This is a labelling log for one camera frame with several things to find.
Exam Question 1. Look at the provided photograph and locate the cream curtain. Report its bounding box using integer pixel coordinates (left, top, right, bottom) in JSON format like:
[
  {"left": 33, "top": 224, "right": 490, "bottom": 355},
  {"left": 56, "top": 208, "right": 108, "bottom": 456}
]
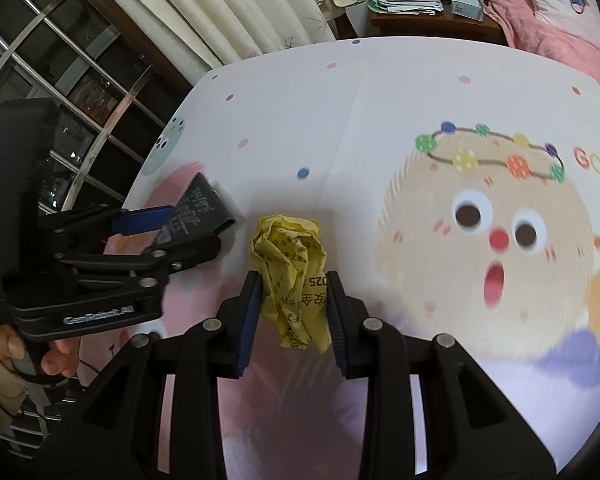
[{"left": 75, "top": 0, "right": 339, "bottom": 69}]

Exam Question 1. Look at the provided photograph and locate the yellow paper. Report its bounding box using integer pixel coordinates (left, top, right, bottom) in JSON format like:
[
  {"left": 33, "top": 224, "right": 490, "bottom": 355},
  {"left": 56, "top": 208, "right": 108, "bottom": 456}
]
[{"left": 250, "top": 213, "right": 334, "bottom": 354}]

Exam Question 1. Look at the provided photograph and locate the black packet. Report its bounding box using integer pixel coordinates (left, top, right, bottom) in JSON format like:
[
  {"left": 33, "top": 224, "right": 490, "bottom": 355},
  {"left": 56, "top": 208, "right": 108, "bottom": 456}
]
[{"left": 151, "top": 171, "right": 239, "bottom": 252}]

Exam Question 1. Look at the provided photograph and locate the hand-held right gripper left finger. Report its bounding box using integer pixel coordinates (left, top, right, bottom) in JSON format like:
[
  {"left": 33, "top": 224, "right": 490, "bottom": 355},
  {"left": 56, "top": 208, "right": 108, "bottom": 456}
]
[{"left": 30, "top": 270, "right": 267, "bottom": 480}]

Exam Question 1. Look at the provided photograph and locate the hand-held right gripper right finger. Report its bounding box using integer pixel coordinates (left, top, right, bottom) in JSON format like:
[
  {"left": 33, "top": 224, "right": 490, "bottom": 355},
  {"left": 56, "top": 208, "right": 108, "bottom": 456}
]
[{"left": 325, "top": 270, "right": 562, "bottom": 480}]

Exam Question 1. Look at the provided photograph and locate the wooden nightstand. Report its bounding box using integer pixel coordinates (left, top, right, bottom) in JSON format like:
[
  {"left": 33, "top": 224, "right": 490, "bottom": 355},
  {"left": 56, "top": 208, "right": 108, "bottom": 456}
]
[{"left": 369, "top": 0, "right": 509, "bottom": 47}]

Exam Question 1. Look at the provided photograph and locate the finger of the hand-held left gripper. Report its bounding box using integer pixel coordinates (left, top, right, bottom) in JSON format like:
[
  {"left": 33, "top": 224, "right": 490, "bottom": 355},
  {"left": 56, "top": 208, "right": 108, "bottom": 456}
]
[
  {"left": 56, "top": 234, "right": 224, "bottom": 287},
  {"left": 39, "top": 204, "right": 182, "bottom": 249}
]

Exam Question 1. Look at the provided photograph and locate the person's left hand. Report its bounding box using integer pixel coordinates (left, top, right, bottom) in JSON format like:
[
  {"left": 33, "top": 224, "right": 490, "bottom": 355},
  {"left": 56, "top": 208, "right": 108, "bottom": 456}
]
[{"left": 0, "top": 326, "right": 82, "bottom": 387}]

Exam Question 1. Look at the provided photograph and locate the metal window grille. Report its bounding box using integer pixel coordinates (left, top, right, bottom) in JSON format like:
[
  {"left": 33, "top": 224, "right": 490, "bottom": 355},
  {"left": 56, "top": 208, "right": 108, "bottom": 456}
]
[{"left": 0, "top": 0, "right": 193, "bottom": 243}]

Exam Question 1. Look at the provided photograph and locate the blue white tissue box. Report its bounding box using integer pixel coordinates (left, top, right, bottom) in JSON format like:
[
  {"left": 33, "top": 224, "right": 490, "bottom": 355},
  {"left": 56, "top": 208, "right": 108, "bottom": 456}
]
[{"left": 450, "top": 0, "right": 487, "bottom": 22}]

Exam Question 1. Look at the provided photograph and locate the pink fleece blanket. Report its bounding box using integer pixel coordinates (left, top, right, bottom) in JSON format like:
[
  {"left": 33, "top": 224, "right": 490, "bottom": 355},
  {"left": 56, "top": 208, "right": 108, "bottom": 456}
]
[{"left": 484, "top": 0, "right": 576, "bottom": 76}]

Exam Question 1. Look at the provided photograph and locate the pink bedsheet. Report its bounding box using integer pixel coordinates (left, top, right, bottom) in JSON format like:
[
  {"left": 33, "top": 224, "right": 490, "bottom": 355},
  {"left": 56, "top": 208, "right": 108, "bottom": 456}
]
[{"left": 540, "top": 25, "right": 600, "bottom": 123}]

